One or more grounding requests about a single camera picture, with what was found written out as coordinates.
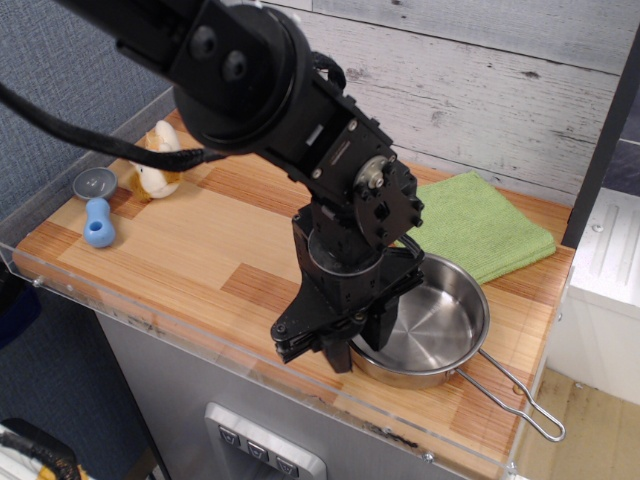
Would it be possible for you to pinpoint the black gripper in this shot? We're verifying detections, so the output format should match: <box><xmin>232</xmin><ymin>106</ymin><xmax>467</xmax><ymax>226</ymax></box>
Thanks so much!
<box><xmin>271</xmin><ymin>199</ymin><xmax>425</xmax><ymax>374</ymax></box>

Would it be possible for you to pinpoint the stainless steel pan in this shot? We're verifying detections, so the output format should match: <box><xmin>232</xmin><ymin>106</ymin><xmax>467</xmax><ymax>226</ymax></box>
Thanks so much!
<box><xmin>350</xmin><ymin>254</ymin><xmax>566</xmax><ymax>442</ymax></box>

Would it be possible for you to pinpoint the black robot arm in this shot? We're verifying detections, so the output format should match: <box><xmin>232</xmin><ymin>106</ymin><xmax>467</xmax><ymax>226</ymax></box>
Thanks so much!
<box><xmin>68</xmin><ymin>1</ymin><xmax>423</xmax><ymax>373</ymax></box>

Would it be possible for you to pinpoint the green folded cloth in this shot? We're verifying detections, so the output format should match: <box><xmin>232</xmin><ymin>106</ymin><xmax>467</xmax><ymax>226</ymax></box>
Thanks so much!
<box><xmin>409</xmin><ymin>172</ymin><xmax>556</xmax><ymax>284</ymax></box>

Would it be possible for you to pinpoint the grey cabinet with buttons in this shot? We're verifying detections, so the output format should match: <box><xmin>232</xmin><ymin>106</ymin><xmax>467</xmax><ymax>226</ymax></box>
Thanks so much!
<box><xmin>98</xmin><ymin>315</ymin><xmax>455</xmax><ymax>479</ymax></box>

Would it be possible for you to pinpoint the white aluminium side unit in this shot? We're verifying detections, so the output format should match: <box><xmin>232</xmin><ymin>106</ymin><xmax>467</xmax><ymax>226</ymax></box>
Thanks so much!
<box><xmin>547</xmin><ymin>188</ymin><xmax>639</xmax><ymax>404</ymax></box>

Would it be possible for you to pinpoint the plush corgi toy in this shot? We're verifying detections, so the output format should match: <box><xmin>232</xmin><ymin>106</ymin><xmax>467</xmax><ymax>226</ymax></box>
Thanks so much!
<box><xmin>129</xmin><ymin>120</ymin><xmax>182</xmax><ymax>203</ymax></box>

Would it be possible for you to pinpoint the blue grey toy scoop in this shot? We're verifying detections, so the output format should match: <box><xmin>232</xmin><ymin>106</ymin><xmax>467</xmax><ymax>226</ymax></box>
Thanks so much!
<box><xmin>72</xmin><ymin>167</ymin><xmax>118</xmax><ymax>248</ymax></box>

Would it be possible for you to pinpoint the black vertical post right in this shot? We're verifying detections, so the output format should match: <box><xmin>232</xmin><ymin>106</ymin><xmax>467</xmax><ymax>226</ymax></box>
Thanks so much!
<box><xmin>561</xmin><ymin>31</ymin><xmax>639</xmax><ymax>249</ymax></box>

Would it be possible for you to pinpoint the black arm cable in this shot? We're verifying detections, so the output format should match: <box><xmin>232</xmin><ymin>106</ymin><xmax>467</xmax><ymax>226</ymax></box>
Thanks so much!
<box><xmin>0</xmin><ymin>82</ymin><xmax>221</xmax><ymax>174</ymax></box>

